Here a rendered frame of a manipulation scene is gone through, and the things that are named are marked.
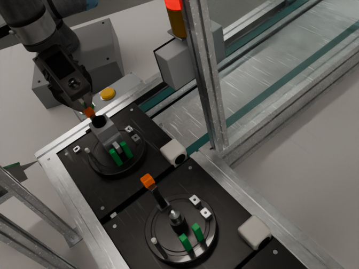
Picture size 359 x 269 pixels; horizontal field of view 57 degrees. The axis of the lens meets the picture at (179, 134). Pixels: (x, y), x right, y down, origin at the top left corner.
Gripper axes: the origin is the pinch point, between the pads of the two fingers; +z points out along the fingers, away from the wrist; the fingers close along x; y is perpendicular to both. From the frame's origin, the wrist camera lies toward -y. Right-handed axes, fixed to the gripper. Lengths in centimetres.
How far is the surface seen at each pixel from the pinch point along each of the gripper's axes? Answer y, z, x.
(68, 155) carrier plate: -0.1, 9.0, 9.8
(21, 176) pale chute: -2.6, 3.7, 20.5
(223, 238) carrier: -41.4, 8.9, -4.8
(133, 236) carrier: -29.3, 8.9, 8.2
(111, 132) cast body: -11.7, -1.0, -0.8
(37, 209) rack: -14.1, 2.8, 20.2
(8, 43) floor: 275, 107, 5
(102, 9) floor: 242, 107, -86
